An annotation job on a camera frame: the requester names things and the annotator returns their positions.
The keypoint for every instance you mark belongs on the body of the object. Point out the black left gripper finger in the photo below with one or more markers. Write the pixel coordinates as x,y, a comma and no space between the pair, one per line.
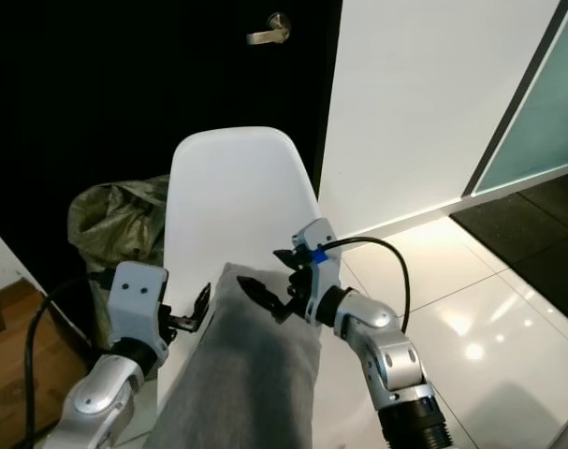
202,301

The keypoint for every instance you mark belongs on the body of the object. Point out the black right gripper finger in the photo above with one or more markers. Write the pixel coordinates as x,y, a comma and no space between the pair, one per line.
288,257
260,292

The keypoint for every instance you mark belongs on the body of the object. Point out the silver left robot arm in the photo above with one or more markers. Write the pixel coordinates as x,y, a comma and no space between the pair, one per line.
101,402

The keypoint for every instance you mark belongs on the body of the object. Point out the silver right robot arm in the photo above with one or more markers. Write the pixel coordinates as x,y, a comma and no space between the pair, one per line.
400,365

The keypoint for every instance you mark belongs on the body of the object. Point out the white plastic chair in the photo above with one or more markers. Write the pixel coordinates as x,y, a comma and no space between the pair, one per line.
227,196

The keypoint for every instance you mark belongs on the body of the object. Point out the green woven sack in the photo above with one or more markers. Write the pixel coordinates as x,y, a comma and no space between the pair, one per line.
106,224

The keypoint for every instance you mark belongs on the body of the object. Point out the black door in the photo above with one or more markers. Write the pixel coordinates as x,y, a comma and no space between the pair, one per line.
115,94

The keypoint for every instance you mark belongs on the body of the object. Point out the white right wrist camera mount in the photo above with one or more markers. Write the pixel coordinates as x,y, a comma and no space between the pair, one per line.
319,238

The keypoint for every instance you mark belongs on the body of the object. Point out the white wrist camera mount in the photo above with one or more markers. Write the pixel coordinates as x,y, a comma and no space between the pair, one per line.
138,299
319,238

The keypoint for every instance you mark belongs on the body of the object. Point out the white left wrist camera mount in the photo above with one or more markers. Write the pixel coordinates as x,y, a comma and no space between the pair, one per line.
138,299

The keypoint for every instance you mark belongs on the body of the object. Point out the frosted glass panel dark frame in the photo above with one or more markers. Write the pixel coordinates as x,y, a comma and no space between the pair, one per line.
546,112

